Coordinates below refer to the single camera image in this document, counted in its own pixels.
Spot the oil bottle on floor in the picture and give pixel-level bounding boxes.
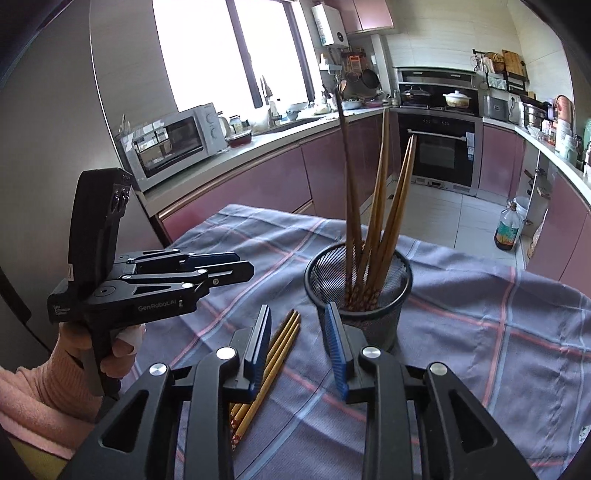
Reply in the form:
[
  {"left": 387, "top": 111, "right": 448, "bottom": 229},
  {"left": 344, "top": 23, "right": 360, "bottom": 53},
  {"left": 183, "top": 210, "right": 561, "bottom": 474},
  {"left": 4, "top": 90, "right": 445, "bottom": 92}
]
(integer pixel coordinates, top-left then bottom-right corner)
[{"left": 494, "top": 201, "right": 523, "bottom": 251}]

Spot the plaid purple table cloth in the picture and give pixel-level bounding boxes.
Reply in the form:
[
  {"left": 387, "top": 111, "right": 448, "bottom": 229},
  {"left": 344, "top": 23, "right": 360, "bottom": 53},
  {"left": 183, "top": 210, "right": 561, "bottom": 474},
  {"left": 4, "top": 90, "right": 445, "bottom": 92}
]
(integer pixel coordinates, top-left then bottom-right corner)
[{"left": 133, "top": 205, "right": 590, "bottom": 479}]

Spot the white water heater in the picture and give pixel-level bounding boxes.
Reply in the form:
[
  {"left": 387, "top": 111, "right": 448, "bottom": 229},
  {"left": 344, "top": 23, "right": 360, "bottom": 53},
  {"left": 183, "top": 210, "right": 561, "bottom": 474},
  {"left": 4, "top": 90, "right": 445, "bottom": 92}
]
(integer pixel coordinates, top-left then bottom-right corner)
[{"left": 311, "top": 3, "right": 349, "bottom": 48}]

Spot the black built-in oven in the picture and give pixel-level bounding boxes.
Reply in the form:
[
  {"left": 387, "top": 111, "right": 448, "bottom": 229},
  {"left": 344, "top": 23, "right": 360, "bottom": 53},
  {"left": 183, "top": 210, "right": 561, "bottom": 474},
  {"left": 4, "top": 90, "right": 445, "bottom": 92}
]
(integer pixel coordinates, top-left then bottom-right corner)
[{"left": 397, "top": 107, "right": 483, "bottom": 196}]

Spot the range hood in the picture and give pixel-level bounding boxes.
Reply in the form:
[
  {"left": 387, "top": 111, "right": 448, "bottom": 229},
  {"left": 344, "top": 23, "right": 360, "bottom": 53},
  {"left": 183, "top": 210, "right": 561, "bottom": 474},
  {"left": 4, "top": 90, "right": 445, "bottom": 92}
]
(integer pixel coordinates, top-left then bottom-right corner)
[{"left": 395, "top": 67, "right": 479, "bottom": 90}]

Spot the white microwave oven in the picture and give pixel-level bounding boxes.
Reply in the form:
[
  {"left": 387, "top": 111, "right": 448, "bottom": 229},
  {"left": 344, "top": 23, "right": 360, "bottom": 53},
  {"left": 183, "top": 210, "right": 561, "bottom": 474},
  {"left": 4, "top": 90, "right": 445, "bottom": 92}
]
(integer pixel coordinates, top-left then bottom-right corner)
[{"left": 118, "top": 103, "right": 228, "bottom": 192}]

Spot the black cooking pot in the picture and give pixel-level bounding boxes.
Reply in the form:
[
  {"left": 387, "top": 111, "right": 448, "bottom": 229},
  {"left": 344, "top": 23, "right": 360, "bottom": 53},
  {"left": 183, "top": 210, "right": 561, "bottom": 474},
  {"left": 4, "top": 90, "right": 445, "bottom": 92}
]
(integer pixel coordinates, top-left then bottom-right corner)
[{"left": 401, "top": 86, "right": 431, "bottom": 107}]

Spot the hanging black frying pan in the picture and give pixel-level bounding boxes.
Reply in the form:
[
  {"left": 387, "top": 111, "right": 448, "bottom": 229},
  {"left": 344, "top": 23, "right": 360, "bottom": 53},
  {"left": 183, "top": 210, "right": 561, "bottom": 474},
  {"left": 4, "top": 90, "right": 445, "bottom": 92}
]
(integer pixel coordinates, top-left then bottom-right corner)
[{"left": 360, "top": 68, "right": 380, "bottom": 90}]

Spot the bamboo chopstick eight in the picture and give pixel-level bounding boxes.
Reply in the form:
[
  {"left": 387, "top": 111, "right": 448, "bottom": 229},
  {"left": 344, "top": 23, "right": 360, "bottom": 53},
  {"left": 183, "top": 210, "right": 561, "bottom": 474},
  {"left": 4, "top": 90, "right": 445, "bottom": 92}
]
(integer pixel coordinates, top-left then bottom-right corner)
[{"left": 230, "top": 322, "right": 303, "bottom": 448}]

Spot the black mesh utensil cup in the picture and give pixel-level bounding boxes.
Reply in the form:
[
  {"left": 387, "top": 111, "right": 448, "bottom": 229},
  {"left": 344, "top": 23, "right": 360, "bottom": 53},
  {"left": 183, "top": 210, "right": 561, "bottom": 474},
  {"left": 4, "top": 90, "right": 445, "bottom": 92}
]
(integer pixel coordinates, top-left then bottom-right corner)
[{"left": 304, "top": 243, "right": 413, "bottom": 351}]

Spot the steel pot on counter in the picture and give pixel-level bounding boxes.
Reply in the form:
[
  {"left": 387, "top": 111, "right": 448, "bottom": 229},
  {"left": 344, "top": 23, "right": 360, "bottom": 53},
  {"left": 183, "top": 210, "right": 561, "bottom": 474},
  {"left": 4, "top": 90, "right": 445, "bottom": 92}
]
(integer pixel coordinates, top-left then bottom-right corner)
[{"left": 521, "top": 102, "right": 548, "bottom": 130}]

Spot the bamboo chopstick four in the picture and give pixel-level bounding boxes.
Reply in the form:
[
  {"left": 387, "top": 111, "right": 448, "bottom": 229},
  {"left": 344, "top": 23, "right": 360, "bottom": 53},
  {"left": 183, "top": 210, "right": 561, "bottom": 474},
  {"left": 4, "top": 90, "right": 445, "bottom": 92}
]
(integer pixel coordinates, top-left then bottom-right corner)
[{"left": 363, "top": 135, "right": 415, "bottom": 310}]

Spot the bamboo chopstick one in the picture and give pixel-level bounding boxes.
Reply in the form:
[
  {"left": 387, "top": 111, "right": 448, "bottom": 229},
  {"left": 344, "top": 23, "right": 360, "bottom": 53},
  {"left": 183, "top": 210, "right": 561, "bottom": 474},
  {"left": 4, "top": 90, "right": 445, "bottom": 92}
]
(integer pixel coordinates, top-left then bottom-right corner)
[{"left": 335, "top": 87, "right": 363, "bottom": 311}]

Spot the red dish on counter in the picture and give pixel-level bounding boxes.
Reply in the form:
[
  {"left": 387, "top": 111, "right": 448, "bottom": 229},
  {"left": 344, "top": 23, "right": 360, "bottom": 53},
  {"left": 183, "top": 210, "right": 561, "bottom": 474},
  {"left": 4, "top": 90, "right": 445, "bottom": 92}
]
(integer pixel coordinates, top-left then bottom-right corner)
[{"left": 226, "top": 129, "right": 252, "bottom": 148}]

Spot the bamboo chopstick six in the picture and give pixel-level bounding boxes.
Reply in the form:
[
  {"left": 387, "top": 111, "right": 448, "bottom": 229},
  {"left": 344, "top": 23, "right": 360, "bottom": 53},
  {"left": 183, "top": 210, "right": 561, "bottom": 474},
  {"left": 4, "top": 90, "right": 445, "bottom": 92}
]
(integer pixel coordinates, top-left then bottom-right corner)
[{"left": 230, "top": 310, "right": 300, "bottom": 428}]

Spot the black wall rack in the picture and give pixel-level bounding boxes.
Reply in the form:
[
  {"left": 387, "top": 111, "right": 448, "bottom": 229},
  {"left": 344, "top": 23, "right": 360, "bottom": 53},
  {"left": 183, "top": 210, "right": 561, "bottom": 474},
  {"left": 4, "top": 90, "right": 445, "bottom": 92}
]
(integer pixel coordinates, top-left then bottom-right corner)
[{"left": 472, "top": 49, "right": 529, "bottom": 94}]

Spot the pink upper cabinet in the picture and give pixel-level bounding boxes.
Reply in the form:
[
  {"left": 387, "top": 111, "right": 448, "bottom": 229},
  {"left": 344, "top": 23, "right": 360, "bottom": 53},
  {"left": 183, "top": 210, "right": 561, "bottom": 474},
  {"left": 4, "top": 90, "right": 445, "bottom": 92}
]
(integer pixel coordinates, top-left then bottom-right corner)
[{"left": 325, "top": 0, "right": 394, "bottom": 34}]

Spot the bamboo chopstick five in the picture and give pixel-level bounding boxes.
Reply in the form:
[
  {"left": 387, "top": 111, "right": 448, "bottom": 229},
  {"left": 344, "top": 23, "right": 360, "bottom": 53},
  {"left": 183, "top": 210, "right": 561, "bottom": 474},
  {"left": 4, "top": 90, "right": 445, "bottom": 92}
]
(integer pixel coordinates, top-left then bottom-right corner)
[{"left": 368, "top": 135, "right": 418, "bottom": 310}]

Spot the pink sleeve left forearm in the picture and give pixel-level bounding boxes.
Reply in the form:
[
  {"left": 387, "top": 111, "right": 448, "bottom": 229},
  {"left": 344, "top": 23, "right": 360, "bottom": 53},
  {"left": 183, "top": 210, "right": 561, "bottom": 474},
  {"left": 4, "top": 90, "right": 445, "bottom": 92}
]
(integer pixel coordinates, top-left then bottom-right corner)
[{"left": 0, "top": 344, "right": 102, "bottom": 460}]

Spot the person's left hand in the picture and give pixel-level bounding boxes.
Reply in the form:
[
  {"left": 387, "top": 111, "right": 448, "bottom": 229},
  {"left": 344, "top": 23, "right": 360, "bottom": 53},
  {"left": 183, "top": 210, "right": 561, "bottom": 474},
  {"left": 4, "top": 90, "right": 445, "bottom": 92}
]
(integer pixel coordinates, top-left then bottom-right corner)
[{"left": 55, "top": 323, "right": 146, "bottom": 379}]

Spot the bamboo chopstick two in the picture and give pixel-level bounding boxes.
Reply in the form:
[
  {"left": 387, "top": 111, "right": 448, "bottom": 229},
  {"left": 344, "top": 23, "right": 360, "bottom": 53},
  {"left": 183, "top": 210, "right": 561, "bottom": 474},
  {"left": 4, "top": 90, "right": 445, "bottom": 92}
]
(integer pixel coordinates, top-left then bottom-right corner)
[{"left": 355, "top": 108, "right": 390, "bottom": 311}]

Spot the white ceramic pot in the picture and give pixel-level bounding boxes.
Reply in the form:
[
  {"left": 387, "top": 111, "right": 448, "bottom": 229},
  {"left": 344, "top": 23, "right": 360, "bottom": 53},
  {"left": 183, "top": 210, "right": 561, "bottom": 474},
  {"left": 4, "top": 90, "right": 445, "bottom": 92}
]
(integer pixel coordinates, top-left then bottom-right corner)
[{"left": 443, "top": 90, "right": 471, "bottom": 109}]

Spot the bamboo chopstick three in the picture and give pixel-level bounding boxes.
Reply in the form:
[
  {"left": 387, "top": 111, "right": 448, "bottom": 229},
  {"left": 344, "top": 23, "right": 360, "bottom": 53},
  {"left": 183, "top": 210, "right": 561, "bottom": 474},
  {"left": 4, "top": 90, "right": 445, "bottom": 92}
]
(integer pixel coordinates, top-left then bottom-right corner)
[{"left": 362, "top": 109, "right": 390, "bottom": 310}]

